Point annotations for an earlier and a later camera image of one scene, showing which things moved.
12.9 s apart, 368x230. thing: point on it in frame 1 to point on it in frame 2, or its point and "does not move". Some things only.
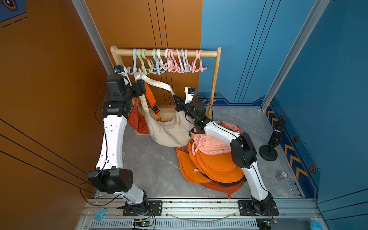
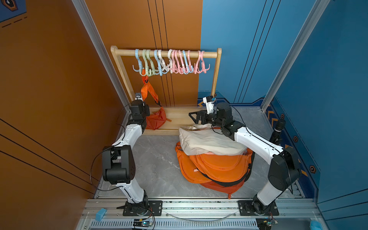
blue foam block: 99,214 does not move
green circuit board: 139,223 does not move
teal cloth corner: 315,225 does not move
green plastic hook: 140,57 to 146,55
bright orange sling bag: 218,167 does not move
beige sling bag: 174,131 to 200,138
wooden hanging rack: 204,52 does not move
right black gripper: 180,105 to 200,114
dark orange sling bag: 227,189 does not move
